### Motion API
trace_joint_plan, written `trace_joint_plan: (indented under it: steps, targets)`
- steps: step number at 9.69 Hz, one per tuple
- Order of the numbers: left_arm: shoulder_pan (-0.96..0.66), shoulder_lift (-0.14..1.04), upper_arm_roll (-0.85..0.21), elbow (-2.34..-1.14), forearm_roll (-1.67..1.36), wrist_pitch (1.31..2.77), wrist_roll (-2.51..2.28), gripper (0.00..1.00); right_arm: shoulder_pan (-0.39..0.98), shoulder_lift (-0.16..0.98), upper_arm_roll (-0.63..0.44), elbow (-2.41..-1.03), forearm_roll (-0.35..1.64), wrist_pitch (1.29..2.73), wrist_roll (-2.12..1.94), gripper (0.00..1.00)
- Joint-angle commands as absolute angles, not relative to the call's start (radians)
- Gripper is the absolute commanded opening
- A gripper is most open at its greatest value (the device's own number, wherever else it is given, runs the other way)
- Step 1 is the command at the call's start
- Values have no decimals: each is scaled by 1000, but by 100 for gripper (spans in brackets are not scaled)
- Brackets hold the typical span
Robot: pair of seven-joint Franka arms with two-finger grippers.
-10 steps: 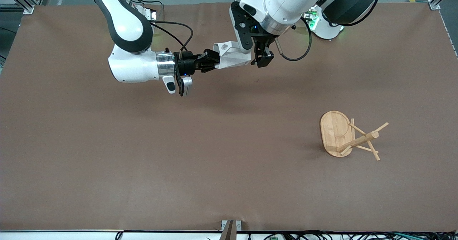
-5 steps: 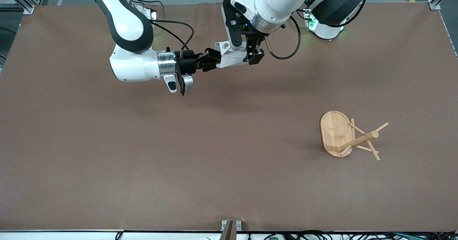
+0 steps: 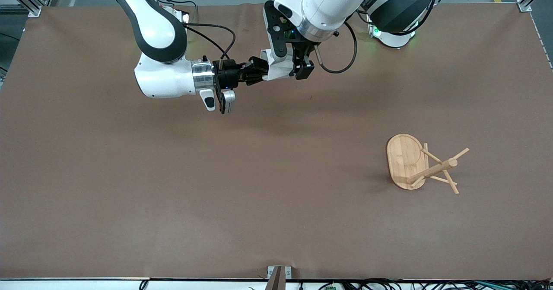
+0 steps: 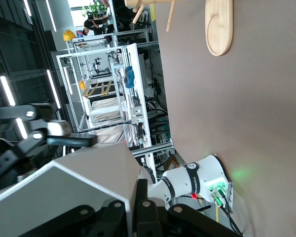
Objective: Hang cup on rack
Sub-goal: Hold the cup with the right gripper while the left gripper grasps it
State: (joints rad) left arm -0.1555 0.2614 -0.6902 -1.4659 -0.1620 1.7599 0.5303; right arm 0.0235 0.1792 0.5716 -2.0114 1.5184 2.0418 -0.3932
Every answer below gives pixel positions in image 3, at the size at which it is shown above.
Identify wooden cup rack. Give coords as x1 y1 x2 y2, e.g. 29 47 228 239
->
386 134 470 194

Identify grey metal camera bracket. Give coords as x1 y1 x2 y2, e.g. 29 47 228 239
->
267 266 292 290

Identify black arm base cable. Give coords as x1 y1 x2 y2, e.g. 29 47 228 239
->
158 0 198 10

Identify white faceted cup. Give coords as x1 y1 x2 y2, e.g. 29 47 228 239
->
259 48 299 81

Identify brown table cover sheet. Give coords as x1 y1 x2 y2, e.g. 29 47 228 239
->
0 3 553 280

